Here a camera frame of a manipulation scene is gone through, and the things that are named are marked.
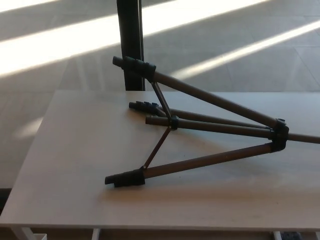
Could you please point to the white slanted table leg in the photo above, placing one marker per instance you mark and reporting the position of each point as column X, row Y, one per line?
column 27, row 233

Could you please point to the brown and black tripod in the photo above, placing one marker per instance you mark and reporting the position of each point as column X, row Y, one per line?
column 200, row 91

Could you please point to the black upright pole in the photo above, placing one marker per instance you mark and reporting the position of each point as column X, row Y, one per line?
column 131, row 37

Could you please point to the white table frame strut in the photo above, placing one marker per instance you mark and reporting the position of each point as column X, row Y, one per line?
column 276, row 236
column 95, row 235

